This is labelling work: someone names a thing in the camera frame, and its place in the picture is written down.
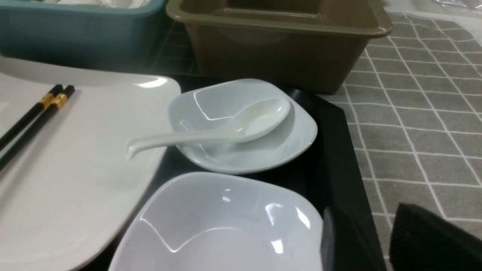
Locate black plastic tray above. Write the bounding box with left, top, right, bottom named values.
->
left=81, top=73, right=388, bottom=271

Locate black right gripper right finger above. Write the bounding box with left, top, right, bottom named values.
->
left=389, top=203, right=482, bottom=271

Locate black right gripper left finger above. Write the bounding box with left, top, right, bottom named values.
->
left=321, top=206, right=377, bottom=271

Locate black chopstick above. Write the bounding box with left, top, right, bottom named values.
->
left=0, top=84, right=64, bottom=150
left=0, top=85, right=76, bottom=171

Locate brown plastic bin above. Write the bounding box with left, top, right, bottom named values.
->
left=166, top=0, right=393, bottom=94

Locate teal plastic bin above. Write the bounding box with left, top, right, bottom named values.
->
left=0, top=0, right=167, bottom=69

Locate small white bowl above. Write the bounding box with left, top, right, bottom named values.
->
left=168, top=79, right=318, bottom=175
left=109, top=172, right=323, bottom=271

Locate white ceramic soup spoon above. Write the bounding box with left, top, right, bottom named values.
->
left=125, top=98, right=291, bottom=160

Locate large white square plate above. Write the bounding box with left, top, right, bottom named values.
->
left=0, top=57, right=181, bottom=271

